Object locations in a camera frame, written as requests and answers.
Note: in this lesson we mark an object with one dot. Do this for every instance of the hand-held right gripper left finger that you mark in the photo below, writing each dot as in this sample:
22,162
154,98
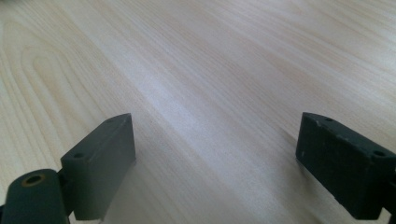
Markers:
99,168

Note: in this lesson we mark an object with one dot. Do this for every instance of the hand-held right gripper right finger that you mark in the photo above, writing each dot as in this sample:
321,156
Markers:
342,165

